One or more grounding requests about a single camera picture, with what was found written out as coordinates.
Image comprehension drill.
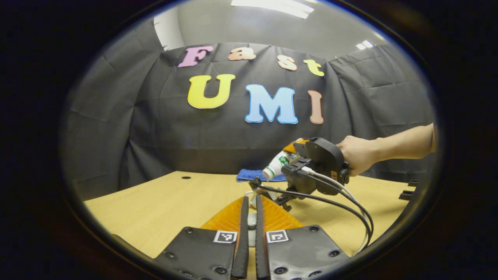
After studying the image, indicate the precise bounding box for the blue folded towel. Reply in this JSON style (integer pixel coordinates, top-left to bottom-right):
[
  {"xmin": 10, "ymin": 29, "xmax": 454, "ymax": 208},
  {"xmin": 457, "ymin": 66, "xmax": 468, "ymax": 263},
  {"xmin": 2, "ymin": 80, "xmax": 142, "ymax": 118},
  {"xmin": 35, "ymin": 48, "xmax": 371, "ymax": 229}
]
[{"xmin": 236, "ymin": 168, "xmax": 288, "ymax": 183}]

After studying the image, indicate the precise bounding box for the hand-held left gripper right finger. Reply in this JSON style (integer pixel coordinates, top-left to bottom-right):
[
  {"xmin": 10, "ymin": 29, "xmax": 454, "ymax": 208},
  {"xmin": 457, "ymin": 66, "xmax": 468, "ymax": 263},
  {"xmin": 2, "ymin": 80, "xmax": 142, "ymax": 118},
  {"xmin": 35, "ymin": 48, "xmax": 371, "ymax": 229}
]
[{"xmin": 255, "ymin": 194, "xmax": 351, "ymax": 280}]

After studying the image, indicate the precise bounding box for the white water bottle green label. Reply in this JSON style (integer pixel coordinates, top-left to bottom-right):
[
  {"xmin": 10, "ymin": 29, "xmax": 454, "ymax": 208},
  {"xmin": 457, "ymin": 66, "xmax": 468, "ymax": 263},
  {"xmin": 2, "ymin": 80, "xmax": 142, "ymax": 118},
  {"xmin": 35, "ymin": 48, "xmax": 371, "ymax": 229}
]
[{"xmin": 263, "ymin": 150, "xmax": 301, "ymax": 180}]

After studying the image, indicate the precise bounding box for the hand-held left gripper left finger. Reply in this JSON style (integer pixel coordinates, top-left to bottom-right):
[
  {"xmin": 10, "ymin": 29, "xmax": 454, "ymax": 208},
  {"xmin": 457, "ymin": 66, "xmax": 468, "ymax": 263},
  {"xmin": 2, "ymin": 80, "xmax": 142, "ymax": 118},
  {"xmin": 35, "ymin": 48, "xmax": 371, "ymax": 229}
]
[{"xmin": 154, "ymin": 196, "xmax": 249, "ymax": 280}]

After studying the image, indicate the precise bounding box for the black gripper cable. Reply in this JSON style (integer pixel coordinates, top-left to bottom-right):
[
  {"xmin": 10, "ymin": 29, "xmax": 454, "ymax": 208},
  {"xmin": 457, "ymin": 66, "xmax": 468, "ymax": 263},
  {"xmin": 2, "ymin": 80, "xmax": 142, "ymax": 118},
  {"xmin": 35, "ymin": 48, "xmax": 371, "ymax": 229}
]
[{"xmin": 259, "ymin": 183, "xmax": 374, "ymax": 249}]

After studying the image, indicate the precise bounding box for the black backdrop cloth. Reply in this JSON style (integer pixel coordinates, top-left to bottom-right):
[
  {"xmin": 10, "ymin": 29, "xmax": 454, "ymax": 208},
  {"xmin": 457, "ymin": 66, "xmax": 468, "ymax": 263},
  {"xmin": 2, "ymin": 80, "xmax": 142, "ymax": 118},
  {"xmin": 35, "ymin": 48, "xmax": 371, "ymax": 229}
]
[{"xmin": 62, "ymin": 19, "xmax": 435, "ymax": 201}]

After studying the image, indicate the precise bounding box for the white teacup lid blue flower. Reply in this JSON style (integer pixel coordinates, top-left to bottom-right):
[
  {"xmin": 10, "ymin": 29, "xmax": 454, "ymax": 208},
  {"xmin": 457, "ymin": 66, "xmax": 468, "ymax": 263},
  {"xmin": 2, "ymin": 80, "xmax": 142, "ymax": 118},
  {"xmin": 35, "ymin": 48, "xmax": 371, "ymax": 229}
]
[{"xmin": 247, "ymin": 213, "xmax": 257, "ymax": 248}]

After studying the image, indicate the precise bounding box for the long ceiling light panel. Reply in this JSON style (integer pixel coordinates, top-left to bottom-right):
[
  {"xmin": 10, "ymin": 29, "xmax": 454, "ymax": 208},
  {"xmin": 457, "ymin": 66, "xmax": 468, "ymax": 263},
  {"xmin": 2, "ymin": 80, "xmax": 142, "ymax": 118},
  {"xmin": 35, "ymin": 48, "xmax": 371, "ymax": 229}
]
[{"xmin": 231, "ymin": 0, "xmax": 315, "ymax": 19}]

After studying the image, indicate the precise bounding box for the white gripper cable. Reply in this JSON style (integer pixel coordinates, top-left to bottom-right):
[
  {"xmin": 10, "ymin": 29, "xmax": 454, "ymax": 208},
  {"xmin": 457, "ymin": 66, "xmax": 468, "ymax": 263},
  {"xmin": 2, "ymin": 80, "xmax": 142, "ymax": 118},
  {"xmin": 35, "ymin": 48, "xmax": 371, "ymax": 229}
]
[{"xmin": 302, "ymin": 166, "xmax": 368, "ymax": 253}]

